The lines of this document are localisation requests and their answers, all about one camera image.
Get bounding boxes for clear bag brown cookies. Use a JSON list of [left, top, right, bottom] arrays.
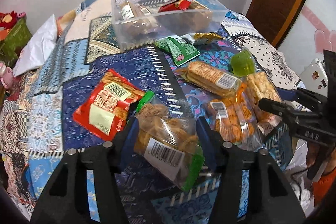
[[134, 90, 205, 191]]

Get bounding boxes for round brown biscuit roll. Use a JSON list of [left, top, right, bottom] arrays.
[[121, 1, 158, 36]]

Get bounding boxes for large red snack bag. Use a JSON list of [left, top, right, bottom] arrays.
[[158, 0, 193, 12]]

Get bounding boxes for tan cracker block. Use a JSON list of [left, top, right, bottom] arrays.
[[187, 0, 213, 32]]

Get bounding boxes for right hand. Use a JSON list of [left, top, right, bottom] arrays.
[[305, 144, 336, 175]]

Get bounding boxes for orange small cracker bag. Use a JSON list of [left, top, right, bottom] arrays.
[[207, 83, 262, 151]]

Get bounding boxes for pale stick cracker bag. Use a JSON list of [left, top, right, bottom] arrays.
[[244, 72, 281, 136]]

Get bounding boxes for red fried snack bag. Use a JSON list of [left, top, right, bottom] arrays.
[[73, 69, 145, 141]]

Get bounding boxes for white laptop with stickers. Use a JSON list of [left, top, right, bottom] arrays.
[[299, 59, 327, 97]]

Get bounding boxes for blue patchwork bed quilt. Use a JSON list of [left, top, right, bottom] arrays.
[[1, 0, 299, 220]]

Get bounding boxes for green jelly cup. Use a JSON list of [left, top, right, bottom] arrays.
[[231, 48, 256, 77]]

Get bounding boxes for orange cracker sleeve pack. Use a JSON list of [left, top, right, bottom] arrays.
[[175, 61, 242, 98]]

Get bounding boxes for green snack packet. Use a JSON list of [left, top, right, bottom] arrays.
[[154, 37, 201, 67]]

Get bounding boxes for yellow noodle snack packet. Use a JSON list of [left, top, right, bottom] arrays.
[[191, 32, 224, 46]]

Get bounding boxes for white pillow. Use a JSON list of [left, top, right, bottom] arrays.
[[13, 14, 58, 77]]

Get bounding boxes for clear plastic storage bin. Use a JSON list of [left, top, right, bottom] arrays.
[[112, 0, 228, 52]]

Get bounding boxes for brown striped biscuit pack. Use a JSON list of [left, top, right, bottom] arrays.
[[139, 6, 151, 16]]

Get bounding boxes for pink plush toy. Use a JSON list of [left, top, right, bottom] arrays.
[[0, 61, 14, 90]]

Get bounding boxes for green storage crate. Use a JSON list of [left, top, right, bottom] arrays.
[[1, 11, 32, 67]]

